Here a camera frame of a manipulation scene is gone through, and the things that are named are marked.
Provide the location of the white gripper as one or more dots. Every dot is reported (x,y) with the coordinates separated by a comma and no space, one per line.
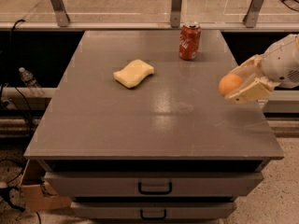
(281,66)

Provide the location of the orange fruit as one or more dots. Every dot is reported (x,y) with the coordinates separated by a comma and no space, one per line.
(229,83)

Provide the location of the red coke can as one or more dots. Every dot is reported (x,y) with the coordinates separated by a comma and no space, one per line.
(189,40)

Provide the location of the yellow sponge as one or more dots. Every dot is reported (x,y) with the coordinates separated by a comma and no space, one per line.
(133,73)

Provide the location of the grey drawer cabinet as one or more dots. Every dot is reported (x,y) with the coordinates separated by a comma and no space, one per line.
(174,121)

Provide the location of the lower grey drawer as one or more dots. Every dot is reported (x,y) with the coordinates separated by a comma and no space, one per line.
(153,211)

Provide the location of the grey drawer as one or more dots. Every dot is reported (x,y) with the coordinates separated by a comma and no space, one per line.
(153,211)
(153,184)

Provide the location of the upper grey drawer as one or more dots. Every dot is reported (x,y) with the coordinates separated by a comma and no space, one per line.
(153,184)

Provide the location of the clear plastic water bottle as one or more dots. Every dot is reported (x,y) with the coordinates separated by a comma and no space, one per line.
(30,82)

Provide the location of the cardboard box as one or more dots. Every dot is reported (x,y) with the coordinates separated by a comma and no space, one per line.
(39,195)

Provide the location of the right metal bracket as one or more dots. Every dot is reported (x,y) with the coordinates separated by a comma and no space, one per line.
(252,15)

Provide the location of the metal bracket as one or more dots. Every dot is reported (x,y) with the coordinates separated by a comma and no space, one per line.
(60,13)
(175,13)
(252,15)

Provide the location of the middle metal bracket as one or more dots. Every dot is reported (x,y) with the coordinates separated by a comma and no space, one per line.
(175,13)

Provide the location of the left metal bracket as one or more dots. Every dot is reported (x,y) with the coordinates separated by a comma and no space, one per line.
(60,13)

